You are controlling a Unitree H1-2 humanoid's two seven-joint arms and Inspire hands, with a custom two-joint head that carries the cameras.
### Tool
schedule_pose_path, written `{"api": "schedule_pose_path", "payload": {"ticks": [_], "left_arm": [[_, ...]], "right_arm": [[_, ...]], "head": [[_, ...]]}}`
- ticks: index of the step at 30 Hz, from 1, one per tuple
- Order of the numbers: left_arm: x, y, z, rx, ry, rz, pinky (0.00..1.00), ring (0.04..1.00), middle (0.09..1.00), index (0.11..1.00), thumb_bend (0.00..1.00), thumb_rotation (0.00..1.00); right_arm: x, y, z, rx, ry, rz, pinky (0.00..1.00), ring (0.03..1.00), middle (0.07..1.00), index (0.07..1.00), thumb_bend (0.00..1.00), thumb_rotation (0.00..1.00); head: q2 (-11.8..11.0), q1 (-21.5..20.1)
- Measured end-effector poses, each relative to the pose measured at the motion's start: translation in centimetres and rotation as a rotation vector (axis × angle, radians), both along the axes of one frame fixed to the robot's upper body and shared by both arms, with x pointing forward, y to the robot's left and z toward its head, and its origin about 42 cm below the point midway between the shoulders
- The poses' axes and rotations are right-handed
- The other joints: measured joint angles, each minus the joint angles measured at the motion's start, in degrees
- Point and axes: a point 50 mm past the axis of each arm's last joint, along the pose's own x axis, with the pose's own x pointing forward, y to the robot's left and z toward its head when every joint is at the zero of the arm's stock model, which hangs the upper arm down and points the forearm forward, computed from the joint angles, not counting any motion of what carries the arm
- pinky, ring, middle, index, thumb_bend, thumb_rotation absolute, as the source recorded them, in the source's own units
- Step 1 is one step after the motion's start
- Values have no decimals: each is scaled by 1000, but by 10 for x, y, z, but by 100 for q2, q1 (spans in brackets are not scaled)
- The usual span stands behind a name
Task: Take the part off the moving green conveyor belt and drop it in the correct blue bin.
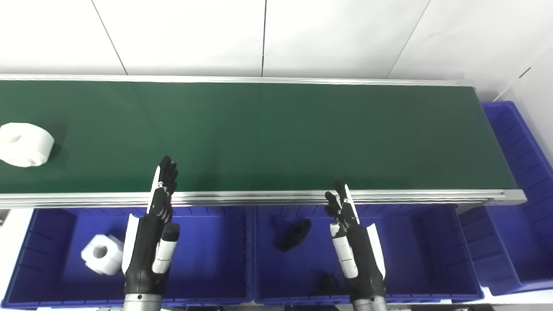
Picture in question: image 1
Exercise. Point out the small black plastic part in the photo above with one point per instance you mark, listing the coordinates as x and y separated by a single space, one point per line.
328 285

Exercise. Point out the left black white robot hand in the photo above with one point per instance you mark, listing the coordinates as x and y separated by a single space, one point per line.
144 242

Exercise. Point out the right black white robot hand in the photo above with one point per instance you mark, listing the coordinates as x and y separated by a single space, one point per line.
363 255

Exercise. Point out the green conveyor belt aluminium frame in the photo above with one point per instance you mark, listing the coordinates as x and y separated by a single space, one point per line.
268 138

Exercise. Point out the blue plastic bin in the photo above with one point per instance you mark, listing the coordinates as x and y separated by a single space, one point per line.
207 255
414 259
518 181

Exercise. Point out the white plastic cylindrical part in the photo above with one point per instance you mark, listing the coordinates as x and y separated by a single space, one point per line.
110 259
30 144

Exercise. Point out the black flanged plastic part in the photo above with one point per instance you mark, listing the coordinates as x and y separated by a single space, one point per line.
293 235

